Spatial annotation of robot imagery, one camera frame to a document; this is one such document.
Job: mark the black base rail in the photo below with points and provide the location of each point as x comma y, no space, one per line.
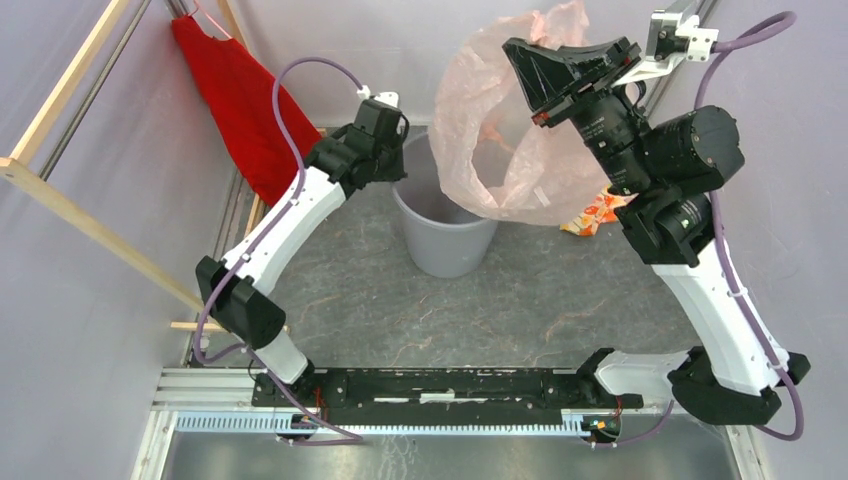
369,402

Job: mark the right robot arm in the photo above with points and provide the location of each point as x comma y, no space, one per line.
666,172

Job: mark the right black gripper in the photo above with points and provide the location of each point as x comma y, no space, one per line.
547,72

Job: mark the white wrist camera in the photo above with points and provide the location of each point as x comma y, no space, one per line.
390,98
675,36

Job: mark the pink translucent trash bag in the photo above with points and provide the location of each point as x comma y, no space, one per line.
491,159

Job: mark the wooden frame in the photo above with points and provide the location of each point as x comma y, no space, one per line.
135,148

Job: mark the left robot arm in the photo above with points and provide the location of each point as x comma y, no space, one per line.
236,288

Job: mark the orange floral cloth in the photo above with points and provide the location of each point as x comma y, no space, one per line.
601,210

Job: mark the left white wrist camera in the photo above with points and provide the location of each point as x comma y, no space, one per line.
390,98

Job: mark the grey plastic trash bin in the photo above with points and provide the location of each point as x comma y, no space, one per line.
443,239

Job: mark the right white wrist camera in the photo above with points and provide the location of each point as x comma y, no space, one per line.
675,36

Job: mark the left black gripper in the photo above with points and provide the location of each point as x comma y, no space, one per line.
397,173

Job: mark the red cloth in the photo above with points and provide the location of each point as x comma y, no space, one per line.
238,90

